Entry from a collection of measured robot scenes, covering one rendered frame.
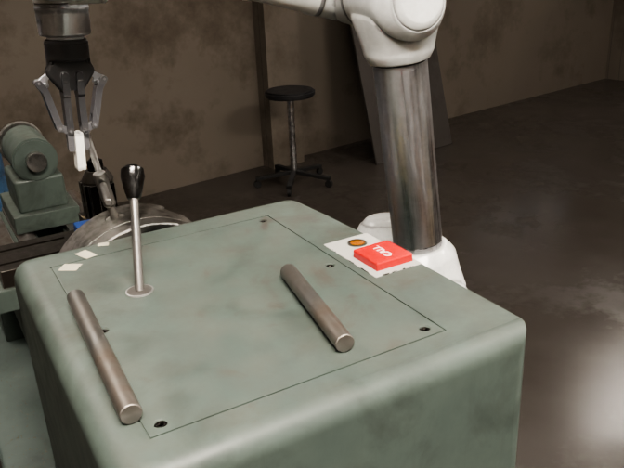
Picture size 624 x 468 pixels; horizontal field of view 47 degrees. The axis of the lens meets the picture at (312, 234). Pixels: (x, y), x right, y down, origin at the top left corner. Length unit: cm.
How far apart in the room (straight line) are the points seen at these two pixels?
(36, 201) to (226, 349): 166
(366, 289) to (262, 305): 13
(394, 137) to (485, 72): 617
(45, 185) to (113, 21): 281
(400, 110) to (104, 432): 83
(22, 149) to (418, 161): 136
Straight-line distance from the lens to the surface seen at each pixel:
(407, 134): 133
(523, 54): 793
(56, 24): 132
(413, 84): 131
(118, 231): 123
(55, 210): 238
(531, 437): 274
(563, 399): 296
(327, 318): 80
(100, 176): 126
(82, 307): 89
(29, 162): 233
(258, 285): 93
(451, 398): 80
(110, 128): 513
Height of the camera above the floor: 167
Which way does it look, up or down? 22 degrees down
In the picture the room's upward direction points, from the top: 3 degrees counter-clockwise
